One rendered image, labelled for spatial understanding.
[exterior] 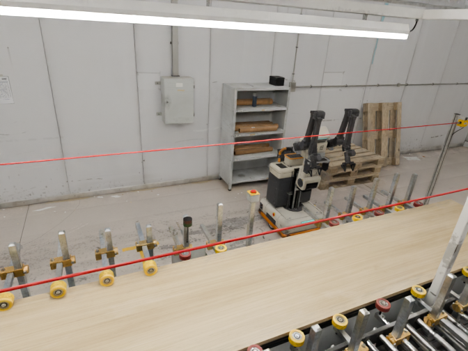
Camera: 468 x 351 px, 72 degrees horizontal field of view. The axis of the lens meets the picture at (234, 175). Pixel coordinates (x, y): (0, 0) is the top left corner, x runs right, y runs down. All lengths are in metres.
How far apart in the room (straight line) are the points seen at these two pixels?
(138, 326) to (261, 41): 4.16
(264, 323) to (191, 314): 0.39
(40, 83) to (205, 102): 2.06
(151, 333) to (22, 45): 3.54
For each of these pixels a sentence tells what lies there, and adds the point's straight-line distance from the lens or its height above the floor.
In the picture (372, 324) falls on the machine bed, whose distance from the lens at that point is 2.40.
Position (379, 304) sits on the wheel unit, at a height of 0.91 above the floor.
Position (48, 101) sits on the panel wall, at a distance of 4.57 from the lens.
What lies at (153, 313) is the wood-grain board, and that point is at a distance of 1.91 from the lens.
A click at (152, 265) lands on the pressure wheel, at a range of 2.07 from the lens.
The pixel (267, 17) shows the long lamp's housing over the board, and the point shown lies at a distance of 1.64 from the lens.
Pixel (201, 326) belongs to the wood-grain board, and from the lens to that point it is 1.84.
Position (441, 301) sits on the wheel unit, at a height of 0.99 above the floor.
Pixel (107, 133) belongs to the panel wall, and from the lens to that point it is 4.67.
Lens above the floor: 2.31
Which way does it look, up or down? 25 degrees down
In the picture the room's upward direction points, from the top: 4 degrees clockwise
